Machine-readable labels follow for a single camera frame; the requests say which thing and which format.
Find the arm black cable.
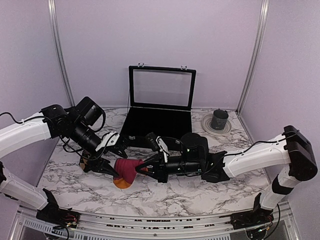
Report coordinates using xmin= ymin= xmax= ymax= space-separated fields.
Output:
xmin=0 ymin=111 xmax=43 ymax=126
xmin=224 ymin=129 xmax=301 ymax=158

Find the black display case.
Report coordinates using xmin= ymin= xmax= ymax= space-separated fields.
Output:
xmin=120 ymin=65 xmax=197 ymax=151

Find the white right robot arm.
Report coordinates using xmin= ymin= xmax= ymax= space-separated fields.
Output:
xmin=135 ymin=125 xmax=318 ymax=229

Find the dark grey ceramic mug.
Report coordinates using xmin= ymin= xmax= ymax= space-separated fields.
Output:
xmin=211 ymin=109 xmax=229 ymax=131

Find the maroon striped sock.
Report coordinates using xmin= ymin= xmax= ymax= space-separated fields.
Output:
xmin=113 ymin=158 xmax=144 ymax=189

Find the left aluminium corner post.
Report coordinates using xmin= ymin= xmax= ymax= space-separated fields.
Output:
xmin=47 ymin=0 xmax=75 ymax=107

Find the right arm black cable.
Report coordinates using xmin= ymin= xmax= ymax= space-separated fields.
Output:
xmin=224 ymin=129 xmax=301 ymax=158

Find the brown argyle sock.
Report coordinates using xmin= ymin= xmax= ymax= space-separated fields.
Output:
xmin=78 ymin=150 xmax=91 ymax=173

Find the beige ceramic plate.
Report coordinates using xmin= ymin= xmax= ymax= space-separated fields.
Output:
xmin=201 ymin=113 xmax=232 ymax=136

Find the aluminium corner post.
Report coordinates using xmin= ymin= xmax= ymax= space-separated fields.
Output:
xmin=47 ymin=0 xmax=75 ymax=107
xmin=236 ymin=0 xmax=270 ymax=115

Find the aluminium front rail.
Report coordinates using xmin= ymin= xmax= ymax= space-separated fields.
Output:
xmin=8 ymin=202 xmax=301 ymax=240

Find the right aluminium corner post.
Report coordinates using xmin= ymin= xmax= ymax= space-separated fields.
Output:
xmin=236 ymin=0 xmax=270 ymax=115

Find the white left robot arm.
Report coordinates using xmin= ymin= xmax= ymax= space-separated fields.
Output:
xmin=0 ymin=96 xmax=128 ymax=226

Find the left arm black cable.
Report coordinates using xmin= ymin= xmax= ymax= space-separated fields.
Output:
xmin=0 ymin=111 xmax=43 ymax=126

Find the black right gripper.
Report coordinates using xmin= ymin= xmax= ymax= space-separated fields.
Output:
xmin=135 ymin=151 xmax=203 ymax=183

